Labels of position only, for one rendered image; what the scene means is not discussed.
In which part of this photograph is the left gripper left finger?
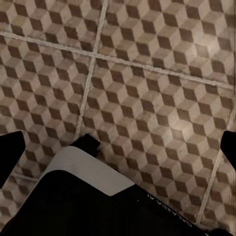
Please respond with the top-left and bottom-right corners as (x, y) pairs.
(0, 131), (26, 189)

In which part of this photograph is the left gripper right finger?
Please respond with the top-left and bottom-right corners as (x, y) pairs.
(220, 130), (236, 170)

